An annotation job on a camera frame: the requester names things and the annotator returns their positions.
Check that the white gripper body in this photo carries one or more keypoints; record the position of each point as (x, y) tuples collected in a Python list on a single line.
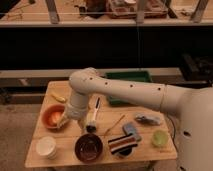
[(62, 120)]

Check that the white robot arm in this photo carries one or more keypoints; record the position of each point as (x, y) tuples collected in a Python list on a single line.
[(193, 106)]

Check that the orange fruit in bowl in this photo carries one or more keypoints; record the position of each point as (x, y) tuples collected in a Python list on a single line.
[(55, 117)]

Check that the orange bowl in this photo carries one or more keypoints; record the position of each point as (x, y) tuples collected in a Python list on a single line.
[(46, 115)]

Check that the purple bowl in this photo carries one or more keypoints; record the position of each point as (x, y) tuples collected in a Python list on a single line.
[(88, 148)]

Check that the striped brown white towel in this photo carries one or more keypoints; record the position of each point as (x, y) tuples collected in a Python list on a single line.
[(122, 143)]

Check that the black small bowl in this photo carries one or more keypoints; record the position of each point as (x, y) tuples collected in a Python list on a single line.
[(125, 153)]

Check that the yellow banana toy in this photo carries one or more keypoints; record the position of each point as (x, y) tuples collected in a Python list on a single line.
[(58, 98)]

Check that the black white dish brush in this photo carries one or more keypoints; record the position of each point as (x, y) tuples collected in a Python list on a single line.
[(91, 125)]

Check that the white cup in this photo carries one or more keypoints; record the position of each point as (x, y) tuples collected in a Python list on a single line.
[(46, 147)]

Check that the wooden spoon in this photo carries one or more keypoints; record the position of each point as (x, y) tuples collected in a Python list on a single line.
[(110, 128)]

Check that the blue sponge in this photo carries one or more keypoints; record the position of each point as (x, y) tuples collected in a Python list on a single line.
[(129, 128)]

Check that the green tray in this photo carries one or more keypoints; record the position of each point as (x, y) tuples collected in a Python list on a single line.
[(137, 76)]

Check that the green small cup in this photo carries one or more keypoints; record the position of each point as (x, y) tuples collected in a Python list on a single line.
[(159, 138)]

